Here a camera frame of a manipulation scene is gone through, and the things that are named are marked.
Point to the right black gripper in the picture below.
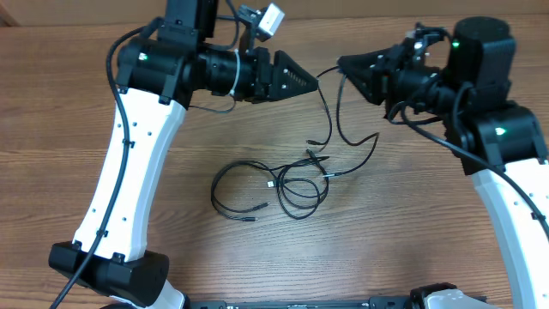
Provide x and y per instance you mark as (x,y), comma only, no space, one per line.
(373,69)

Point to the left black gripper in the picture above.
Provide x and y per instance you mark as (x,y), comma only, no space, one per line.
(261,91)

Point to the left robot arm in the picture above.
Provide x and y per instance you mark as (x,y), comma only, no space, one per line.
(153,72)

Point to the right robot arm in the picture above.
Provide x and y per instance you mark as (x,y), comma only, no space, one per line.
(461,78)

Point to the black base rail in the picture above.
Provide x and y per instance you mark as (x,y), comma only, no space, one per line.
(376,302)

